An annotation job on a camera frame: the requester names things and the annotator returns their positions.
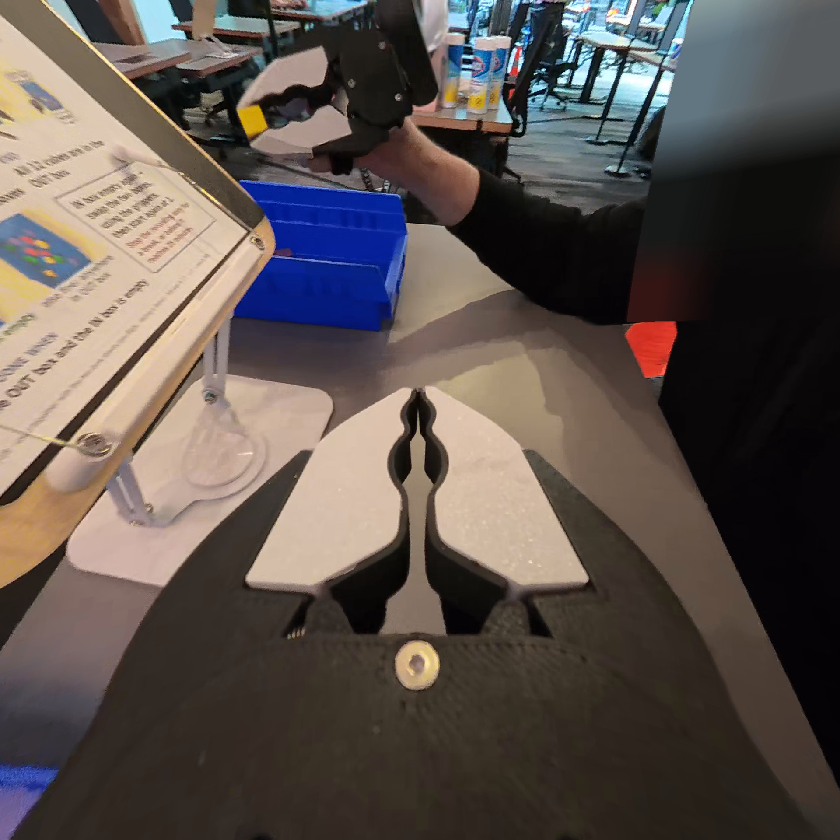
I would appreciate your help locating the person's black clothing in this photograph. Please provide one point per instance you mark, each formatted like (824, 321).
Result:
(754, 525)

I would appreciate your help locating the person's right forearm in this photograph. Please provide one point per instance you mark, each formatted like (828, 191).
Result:
(558, 256)

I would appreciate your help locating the white disinfectant wipes canister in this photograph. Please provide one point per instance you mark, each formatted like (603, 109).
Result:
(502, 62)
(482, 75)
(453, 69)

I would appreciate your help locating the person's right hand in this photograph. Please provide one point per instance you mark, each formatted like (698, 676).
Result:
(420, 170)

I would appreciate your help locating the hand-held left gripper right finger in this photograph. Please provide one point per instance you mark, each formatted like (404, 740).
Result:
(499, 512)

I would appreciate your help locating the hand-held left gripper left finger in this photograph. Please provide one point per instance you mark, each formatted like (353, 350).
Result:
(328, 505)

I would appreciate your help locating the printed instruction sheet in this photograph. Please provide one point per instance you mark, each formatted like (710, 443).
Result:
(98, 197)

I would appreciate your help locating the black office chair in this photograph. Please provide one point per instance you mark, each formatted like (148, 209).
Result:
(548, 65)

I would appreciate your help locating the wood-edged background desk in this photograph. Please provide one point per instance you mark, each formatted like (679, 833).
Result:
(236, 27)
(164, 56)

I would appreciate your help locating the red fabric piece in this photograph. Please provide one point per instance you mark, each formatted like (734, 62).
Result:
(649, 348)

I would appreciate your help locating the grey background desk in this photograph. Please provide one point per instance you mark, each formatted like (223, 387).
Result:
(459, 119)
(617, 46)

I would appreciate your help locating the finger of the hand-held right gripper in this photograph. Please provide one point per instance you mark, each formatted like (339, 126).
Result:
(302, 138)
(289, 75)

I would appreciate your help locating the yellow wooden cube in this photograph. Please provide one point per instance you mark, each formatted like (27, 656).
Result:
(253, 123)

